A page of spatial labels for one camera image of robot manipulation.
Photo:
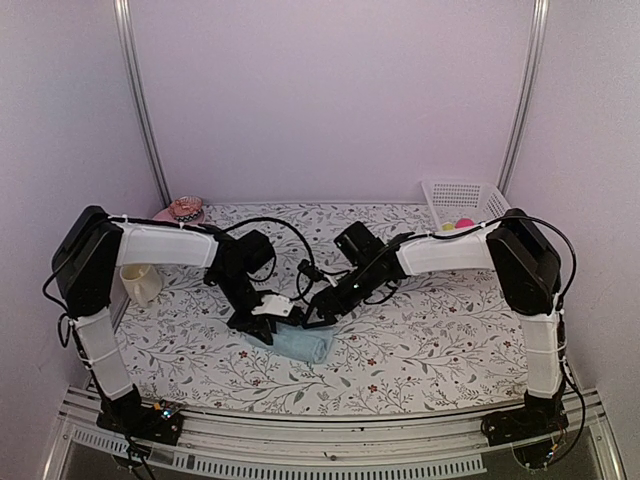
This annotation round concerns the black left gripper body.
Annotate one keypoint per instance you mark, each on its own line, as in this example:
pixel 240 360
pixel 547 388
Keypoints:
pixel 234 286

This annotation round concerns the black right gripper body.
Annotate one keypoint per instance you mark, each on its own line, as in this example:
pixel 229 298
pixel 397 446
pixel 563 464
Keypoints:
pixel 365 287

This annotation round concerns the light blue towel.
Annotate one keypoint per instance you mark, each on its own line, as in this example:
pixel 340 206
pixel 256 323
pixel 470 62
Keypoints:
pixel 295 343

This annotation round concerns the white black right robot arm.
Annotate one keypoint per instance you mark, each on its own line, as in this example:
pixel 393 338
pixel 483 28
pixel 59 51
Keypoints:
pixel 527 266

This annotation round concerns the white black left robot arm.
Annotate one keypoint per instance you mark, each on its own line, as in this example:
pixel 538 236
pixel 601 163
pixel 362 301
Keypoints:
pixel 98 244

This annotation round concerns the cream ceramic mug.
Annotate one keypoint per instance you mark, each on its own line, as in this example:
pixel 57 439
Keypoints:
pixel 142 283

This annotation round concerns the floral tablecloth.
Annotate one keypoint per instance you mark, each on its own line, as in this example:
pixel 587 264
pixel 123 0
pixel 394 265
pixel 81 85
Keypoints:
pixel 444 340

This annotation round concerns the pink plate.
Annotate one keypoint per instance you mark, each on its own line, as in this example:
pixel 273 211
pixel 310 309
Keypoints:
pixel 164 216

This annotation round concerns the pink rolled towel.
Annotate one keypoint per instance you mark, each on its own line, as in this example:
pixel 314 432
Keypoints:
pixel 464 223

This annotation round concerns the white plastic basket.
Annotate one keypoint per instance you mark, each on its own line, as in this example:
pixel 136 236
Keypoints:
pixel 452 200

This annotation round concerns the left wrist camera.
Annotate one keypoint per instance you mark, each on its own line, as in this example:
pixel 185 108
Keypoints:
pixel 255 251

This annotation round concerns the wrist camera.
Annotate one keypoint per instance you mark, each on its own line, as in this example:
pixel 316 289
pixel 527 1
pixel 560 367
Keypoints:
pixel 358 244
pixel 255 251

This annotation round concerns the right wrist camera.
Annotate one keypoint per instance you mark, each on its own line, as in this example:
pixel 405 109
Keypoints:
pixel 358 244

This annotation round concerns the aluminium front rail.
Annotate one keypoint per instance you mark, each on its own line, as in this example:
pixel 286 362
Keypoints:
pixel 222 444

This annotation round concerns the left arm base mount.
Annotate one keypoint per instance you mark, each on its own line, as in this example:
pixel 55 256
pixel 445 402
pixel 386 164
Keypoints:
pixel 129 417

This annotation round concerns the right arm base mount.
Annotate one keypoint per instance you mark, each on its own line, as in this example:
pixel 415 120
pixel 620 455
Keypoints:
pixel 535 418

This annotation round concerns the left aluminium frame post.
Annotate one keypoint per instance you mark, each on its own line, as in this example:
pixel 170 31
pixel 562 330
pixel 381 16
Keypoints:
pixel 124 25

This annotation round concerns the aluminium frame post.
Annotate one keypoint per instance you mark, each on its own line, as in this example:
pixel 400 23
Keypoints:
pixel 531 67
pixel 124 25

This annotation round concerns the right aluminium frame post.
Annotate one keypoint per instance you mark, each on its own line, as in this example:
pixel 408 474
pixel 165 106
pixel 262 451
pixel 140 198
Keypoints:
pixel 531 67

